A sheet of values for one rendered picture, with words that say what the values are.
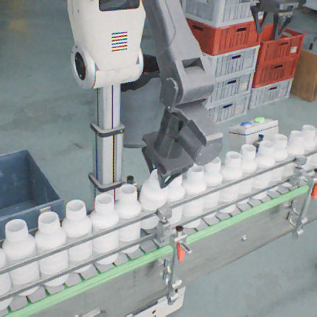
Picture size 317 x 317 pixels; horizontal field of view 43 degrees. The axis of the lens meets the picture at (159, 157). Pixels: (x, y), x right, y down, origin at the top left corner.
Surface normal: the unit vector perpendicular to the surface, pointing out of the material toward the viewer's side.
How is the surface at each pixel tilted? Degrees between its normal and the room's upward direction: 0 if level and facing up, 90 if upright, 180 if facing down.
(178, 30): 48
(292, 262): 0
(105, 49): 90
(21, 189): 90
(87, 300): 90
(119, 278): 90
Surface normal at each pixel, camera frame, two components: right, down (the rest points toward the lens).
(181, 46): 0.45, -0.19
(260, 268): 0.07, -0.84
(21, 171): 0.54, 0.48
